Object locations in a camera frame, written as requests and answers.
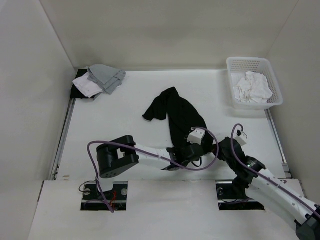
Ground black tank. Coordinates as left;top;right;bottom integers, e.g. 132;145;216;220
142;87;207;148
70;69;97;100

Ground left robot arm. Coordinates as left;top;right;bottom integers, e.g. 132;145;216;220
95;135;204;200

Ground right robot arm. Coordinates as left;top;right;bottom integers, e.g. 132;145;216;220
212;137;320;240

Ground white crumpled tank top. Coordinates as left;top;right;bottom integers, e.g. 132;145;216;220
233;71;273;104

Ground grey folded tank top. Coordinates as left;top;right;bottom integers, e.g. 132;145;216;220
87;64;126;95

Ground white folded tank top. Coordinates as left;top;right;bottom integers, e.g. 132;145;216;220
72;72;103;98

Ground black folded tank top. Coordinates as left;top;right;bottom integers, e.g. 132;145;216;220
70;69;97;100

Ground white plastic laundry basket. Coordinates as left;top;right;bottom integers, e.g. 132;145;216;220
226;57;283;110

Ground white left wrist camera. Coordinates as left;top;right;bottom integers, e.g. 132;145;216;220
186;127;206;145

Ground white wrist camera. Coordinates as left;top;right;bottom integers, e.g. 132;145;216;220
234;130;248;147
186;127;206;145

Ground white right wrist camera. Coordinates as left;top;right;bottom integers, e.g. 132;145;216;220
234;130;248;147

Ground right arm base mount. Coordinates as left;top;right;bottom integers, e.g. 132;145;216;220
215;176;265;211

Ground right aluminium table rail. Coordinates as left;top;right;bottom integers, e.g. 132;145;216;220
264;109;293;179

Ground aluminium table rail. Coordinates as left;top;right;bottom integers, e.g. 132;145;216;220
48;99;76;181
264;109;293;179

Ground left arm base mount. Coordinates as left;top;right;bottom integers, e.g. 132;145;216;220
78;181;128;211

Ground left aluminium table rail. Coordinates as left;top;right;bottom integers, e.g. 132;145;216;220
48;99;76;181

